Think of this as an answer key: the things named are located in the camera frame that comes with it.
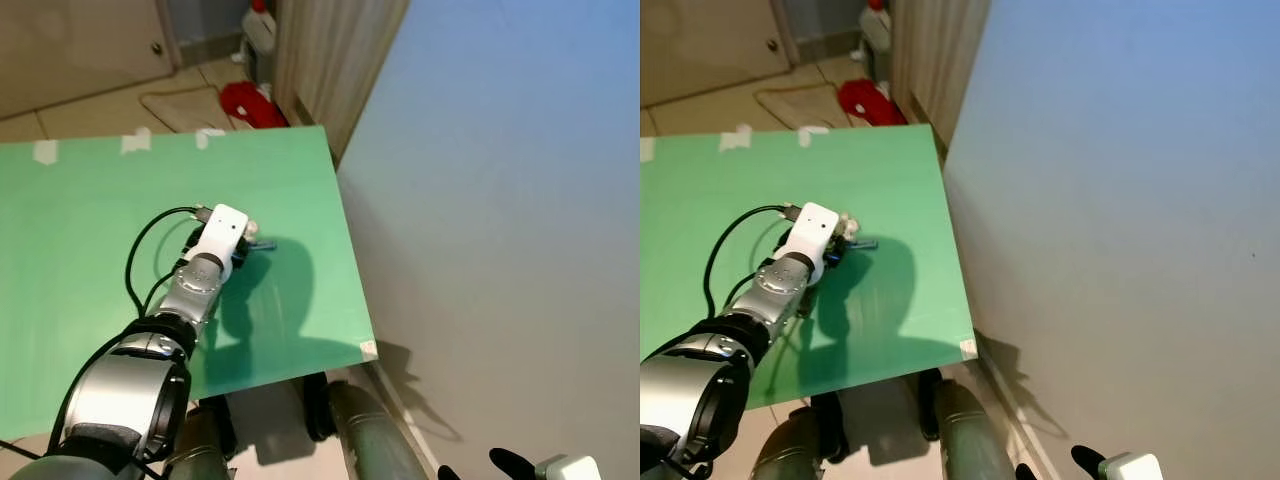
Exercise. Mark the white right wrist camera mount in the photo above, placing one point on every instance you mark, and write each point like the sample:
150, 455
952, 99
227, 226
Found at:
1130, 467
568, 468

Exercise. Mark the white tape piece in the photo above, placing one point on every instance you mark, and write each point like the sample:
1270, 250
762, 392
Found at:
136, 141
968, 348
813, 135
368, 350
210, 137
735, 138
645, 150
45, 152

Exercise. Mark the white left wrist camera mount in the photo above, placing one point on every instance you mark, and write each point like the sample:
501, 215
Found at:
222, 230
815, 228

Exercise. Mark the olive left robot leg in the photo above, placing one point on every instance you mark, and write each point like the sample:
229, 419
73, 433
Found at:
200, 445
800, 445

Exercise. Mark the white bottle with red cap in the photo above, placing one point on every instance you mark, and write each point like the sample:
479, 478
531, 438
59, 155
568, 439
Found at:
878, 25
260, 30

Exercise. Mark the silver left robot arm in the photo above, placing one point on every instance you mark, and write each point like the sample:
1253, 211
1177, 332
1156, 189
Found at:
700, 385
130, 385

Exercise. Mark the green table cover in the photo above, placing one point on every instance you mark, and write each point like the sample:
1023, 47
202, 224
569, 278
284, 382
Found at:
90, 220
900, 200

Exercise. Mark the olive right robot leg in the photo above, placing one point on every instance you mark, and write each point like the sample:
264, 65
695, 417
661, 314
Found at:
965, 435
370, 440

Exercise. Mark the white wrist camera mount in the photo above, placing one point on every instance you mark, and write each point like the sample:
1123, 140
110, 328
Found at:
222, 230
568, 468
1130, 467
815, 228

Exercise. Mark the beige floor mat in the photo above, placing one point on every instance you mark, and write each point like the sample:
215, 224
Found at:
800, 105
185, 110

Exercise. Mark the beige curtain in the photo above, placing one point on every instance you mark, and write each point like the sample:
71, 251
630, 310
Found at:
935, 55
330, 60

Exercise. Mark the red cloth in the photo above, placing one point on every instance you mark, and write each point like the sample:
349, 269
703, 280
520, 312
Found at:
868, 100
250, 105

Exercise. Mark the olive robot leg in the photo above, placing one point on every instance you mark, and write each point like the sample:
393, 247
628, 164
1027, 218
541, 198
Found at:
965, 435
370, 440
800, 445
200, 445

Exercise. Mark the beige door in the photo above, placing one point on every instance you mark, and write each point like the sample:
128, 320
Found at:
700, 40
70, 45

